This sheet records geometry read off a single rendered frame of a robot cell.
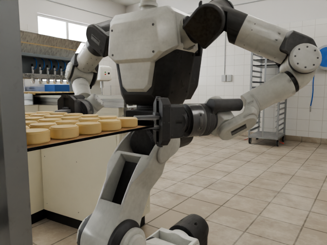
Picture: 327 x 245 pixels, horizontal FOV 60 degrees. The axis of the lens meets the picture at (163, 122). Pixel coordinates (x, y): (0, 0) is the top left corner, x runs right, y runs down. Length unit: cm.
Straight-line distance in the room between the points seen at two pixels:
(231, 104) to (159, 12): 35
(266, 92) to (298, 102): 476
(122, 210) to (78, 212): 119
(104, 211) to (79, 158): 103
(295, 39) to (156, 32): 38
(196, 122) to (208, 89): 541
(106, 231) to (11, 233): 47
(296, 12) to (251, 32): 489
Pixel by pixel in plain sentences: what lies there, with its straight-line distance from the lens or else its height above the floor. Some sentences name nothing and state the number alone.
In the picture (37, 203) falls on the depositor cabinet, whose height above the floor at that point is 14.
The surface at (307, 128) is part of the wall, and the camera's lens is 557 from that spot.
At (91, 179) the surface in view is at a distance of 186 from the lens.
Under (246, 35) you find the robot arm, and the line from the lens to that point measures 85.
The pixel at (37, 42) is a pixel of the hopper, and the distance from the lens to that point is 221.
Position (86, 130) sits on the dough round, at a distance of 55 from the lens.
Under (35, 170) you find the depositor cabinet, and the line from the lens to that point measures 217.
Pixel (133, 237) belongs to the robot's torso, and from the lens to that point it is 86.
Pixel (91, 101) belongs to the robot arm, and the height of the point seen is 90.
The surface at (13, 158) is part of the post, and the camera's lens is 39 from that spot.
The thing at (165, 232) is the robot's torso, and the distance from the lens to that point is 130.
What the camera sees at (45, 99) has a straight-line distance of 208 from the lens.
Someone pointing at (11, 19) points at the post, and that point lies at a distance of 40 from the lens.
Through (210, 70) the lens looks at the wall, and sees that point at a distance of 611.
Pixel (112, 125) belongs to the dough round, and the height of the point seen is 87.
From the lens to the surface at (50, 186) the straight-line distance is 216.
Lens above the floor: 95
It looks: 7 degrees down
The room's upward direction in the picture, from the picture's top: straight up
